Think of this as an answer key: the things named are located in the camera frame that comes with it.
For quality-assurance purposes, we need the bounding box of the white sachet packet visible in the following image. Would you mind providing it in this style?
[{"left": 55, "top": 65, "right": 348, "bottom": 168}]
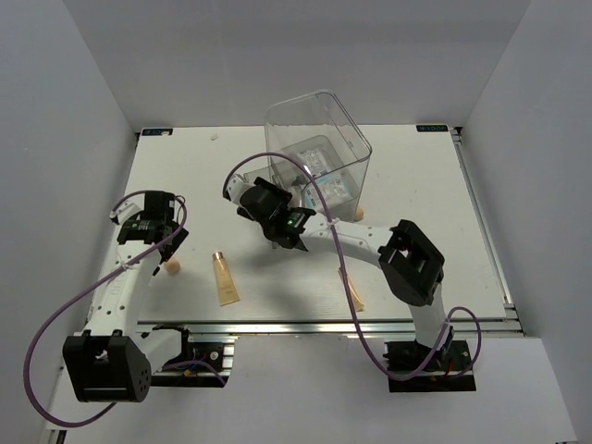
[
  {"left": 302, "top": 173, "right": 355, "bottom": 211},
  {"left": 297, "top": 148, "right": 330, "bottom": 178}
]

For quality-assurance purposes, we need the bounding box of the clear plastic organizer box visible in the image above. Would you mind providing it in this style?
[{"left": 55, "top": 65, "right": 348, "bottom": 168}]
[{"left": 244, "top": 90, "right": 372, "bottom": 222}]

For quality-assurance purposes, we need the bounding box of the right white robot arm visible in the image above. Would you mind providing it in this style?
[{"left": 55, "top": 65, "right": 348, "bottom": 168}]
[{"left": 225, "top": 176, "right": 453, "bottom": 369}]

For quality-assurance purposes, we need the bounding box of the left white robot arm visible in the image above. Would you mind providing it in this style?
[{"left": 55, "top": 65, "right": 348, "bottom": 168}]
[{"left": 62, "top": 191, "right": 196, "bottom": 402}]

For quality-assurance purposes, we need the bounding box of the left blue table label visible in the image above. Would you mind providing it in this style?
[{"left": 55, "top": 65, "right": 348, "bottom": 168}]
[{"left": 141, "top": 128, "right": 173, "bottom": 137}]

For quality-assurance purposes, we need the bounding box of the blue table label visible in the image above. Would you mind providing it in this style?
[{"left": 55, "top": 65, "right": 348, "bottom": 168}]
[
  {"left": 415, "top": 124, "right": 449, "bottom": 132},
  {"left": 141, "top": 128, "right": 173, "bottom": 137}
]

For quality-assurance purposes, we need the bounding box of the wide gold cream tube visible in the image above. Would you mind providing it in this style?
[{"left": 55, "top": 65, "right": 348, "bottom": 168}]
[{"left": 212, "top": 252, "right": 241, "bottom": 307}]

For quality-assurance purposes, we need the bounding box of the thin gold cream tube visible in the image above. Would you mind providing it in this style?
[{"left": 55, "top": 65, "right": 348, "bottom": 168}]
[{"left": 338, "top": 267, "right": 364, "bottom": 313}]

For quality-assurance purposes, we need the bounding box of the right blue table label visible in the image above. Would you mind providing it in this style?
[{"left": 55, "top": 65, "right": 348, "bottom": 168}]
[{"left": 415, "top": 124, "right": 449, "bottom": 132}]

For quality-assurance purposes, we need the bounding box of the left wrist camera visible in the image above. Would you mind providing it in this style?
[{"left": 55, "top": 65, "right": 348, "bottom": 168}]
[{"left": 109, "top": 201, "right": 141, "bottom": 225}]

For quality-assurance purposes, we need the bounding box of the aluminium front rail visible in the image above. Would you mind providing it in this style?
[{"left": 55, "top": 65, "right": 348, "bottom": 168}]
[{"left": 85, "top": 318, "right": 522, "bottom": 339}]

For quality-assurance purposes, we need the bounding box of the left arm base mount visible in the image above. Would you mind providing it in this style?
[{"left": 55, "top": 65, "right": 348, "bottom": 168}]
[{"left": 137, "top": 324, "right": 234, "bottom": 389}]

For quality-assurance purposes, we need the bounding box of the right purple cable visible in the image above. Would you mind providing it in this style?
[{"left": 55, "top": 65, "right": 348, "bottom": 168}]
[{"left": 222, "top": 153, "right": 485, "bottom": 381}]

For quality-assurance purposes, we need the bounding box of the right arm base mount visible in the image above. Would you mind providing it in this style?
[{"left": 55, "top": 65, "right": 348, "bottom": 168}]
[{"left": 383, "top": 339, "right": 476, "bottom": 393}]

